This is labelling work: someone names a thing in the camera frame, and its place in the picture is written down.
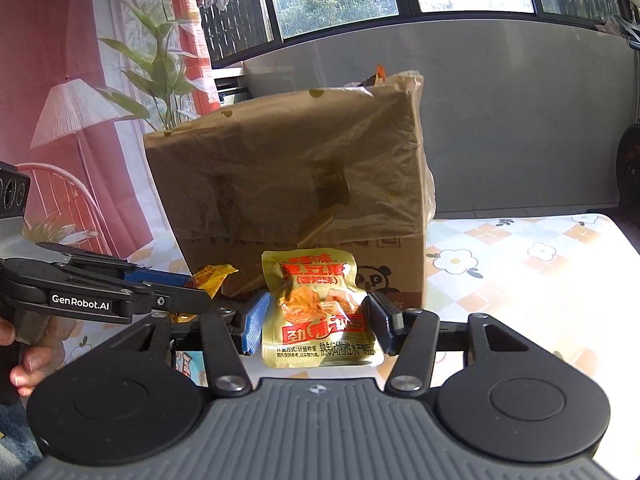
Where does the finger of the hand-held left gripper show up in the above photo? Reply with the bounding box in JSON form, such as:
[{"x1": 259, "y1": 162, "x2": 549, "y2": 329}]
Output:
[
  {"x1": 37, "y1": 242, "x2": 194, "y2": 286},
  {"x1": 129, "y1": 281, "x2": 214, "y2": 317}
]

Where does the white red snack packet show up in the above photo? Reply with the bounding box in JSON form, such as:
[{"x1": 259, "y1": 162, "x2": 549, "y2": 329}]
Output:
[{"x1": 174, "y1": 350, "x2": 209, "y2": 387}]

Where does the small yellow candy wrapper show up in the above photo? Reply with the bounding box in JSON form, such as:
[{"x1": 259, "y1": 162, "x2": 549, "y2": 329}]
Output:
[{"x1": 170, "y1": 263, "x2": 240, "y2": 324}]

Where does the floral checked tablecloth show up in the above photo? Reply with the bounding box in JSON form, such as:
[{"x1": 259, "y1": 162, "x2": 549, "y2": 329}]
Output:
[{"x1": 64, "y1": 212, "x2": 640, "y2": 392}]

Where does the printed backdrop cloth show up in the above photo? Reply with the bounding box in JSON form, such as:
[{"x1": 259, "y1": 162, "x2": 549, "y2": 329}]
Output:
[{"x1": 0, "y1": 0, "x2": 247, "y2": 272}]

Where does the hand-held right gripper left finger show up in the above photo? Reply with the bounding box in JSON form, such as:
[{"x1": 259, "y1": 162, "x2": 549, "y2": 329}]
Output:
[{"x1": 97, "y1": 290, "x2": 273, "y2": 396}]

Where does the clear plastic liner bag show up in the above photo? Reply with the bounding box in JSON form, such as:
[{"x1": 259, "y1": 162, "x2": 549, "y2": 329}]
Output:
[{"x1": 143, "y1": 70, "x2": 437, "y2": 242}]

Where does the gold snack packet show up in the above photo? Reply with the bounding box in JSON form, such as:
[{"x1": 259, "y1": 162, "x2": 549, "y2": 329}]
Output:
[{"x1": 261, "y1": 249, "x2": 385, "y2": 369}]

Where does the metal window grille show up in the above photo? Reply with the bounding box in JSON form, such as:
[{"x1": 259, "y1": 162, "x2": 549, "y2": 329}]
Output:
[{"x1": 192, "y1": 0, "x2": 275, "y2": 62}]

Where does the person's left hand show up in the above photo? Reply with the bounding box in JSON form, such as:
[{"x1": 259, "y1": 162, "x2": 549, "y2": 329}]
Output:
[{"x1": 0, "y1": 316, "x2": 77, "y2": 397}]

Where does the brown cardboard box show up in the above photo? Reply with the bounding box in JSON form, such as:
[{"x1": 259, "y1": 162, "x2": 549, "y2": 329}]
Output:
[{"x1": 143, "y1": 74, "x2": 437, "y2": 312}]

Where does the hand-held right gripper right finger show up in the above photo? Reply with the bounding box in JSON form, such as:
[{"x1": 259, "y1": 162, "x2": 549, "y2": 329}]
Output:
[{"x1": 361, "y1": 290, "x2": 556, "y2": 395}]

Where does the grey blue cloth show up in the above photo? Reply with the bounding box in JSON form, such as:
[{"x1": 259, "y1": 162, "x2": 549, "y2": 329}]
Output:
[{"x1": 0, "y1": 400, "x2": 47, "y2": 480}]

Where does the beige rag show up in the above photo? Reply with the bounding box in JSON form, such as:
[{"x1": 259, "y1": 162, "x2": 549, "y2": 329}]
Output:
[{"x1": 596, "y1": 15, "x2": 627, "y2": 37}]

